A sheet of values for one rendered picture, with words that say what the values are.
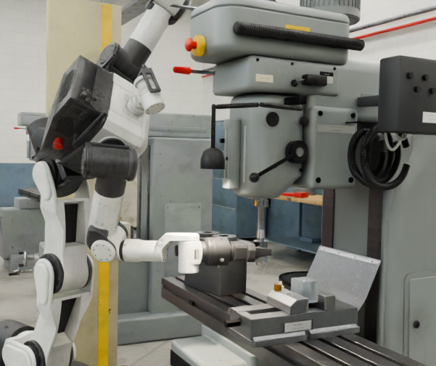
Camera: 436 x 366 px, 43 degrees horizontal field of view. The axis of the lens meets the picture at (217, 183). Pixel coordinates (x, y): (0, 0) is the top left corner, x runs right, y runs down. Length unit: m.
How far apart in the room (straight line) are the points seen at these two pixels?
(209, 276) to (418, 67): 0.97
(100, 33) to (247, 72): 1.88
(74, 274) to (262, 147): 0.81
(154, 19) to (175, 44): 9.66
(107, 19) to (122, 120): 1.76
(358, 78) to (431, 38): 5.18
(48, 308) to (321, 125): 1.10
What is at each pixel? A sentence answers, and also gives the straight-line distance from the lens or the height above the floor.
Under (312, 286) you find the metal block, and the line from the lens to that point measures 1.60.
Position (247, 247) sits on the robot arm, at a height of 1.16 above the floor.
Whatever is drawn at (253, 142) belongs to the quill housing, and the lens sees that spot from 1.67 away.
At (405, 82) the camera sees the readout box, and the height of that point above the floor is 1.65.
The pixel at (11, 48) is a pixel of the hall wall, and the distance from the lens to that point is 10.74.
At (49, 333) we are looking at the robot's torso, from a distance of 2.13.
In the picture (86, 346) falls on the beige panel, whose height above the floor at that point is 0.30.
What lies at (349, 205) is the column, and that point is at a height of 1.27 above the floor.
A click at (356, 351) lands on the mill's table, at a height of 0.95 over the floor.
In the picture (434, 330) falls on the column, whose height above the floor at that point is 0.87.
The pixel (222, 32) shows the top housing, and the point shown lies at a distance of 1.62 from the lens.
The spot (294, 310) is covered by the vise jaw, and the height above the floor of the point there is 1.03.
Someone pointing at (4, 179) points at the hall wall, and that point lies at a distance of 10.58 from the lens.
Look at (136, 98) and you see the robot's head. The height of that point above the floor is 1.61.
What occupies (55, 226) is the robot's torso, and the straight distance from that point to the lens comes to 2.03.
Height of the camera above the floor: 1.44
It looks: 3 degrees down
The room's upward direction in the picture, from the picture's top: 1 degrees clockwise
